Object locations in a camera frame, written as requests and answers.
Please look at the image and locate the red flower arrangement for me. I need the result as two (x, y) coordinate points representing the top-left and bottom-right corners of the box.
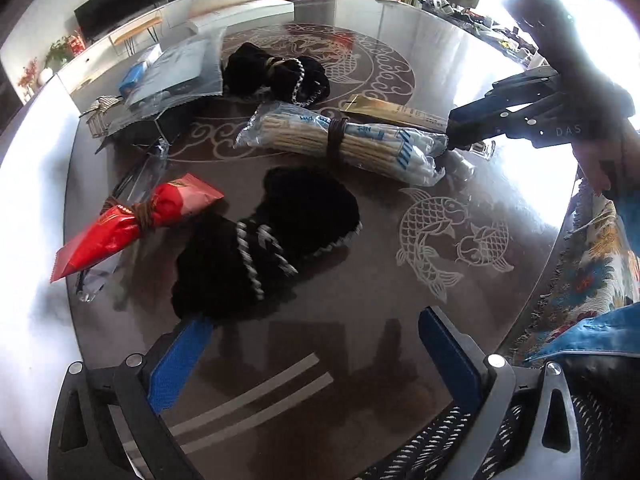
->
(17, 57), (41, 98)

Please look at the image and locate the large clear plastic bag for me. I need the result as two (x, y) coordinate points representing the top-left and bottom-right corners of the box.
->
(102, 35), (224, 136)

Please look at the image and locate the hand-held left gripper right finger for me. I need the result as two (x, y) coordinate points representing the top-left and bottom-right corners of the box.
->
(417, 305), (586, 480)

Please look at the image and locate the small clear glass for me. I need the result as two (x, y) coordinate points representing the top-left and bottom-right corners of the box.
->
(441, 140), (497, 181)

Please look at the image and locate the red snack packet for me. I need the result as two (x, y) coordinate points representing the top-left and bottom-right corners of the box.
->
(49, 172), (225, 283)

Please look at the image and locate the white television cabinet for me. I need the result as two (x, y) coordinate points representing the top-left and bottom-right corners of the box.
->
(65, 0), (226, 68)

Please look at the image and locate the long white box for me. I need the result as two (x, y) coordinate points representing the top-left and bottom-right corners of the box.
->
(187, 0), (296, 31)

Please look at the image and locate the white partition board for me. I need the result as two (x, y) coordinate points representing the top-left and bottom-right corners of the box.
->
(0, 67), (88, 376)

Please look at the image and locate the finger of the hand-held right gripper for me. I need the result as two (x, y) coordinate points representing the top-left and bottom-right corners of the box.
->
(485, 66), (563, 106)
(446, 96), (557, 151)

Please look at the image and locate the pile of small clutter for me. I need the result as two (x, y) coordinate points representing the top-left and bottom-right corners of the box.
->
(420, 0), (546, 66)

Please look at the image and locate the gold flat packet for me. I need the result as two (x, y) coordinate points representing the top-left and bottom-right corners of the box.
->
(345, 94), (451, 131)

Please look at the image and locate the plastic-wrapped chopstick bundle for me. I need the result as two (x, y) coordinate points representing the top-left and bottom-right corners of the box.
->
(234, 101), (448, 188)

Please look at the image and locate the printed blanket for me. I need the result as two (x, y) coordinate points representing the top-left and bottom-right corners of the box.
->
(515, 180), (640, 361)

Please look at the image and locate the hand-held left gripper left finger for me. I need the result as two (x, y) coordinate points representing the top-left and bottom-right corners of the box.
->
(50, 315), (216, 480)

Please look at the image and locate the black television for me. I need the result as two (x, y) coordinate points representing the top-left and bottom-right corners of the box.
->
(74, 0), (161, 43)

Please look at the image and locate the black knit slipper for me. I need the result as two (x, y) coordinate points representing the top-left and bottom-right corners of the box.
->
(221, 42), (332, 108)
(170, 166), (363, 321)

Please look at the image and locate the blue denim clothing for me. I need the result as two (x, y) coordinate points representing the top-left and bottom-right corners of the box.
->
(520, 302), (640, 366)

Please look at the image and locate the bushy potted plant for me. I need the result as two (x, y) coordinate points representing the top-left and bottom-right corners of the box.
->
(44, 35), (73, 71)

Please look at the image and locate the clear plastic packet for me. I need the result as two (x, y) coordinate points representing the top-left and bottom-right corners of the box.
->
(75, 140), (172, 303)

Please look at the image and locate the brown elastic band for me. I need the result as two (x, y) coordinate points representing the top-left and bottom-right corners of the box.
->
(325, 116), (352, 163)
(131, 202), (157, 233)

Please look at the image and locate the wooden stool with hairpin legs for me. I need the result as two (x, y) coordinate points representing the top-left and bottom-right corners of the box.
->
(107, 16), (165, 56)

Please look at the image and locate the metal binder clip holder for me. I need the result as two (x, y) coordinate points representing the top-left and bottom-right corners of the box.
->
(79, 96), (123, 138)

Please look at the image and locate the blue and white box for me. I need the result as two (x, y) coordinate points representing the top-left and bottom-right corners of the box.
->
(119, 57), (153, 96)

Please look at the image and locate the black box with white text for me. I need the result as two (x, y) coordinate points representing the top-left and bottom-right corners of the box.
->
(107, 107), (188, 148)

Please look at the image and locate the person's right hand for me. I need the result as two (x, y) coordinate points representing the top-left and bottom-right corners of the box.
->
(572, 131), (640, 197)

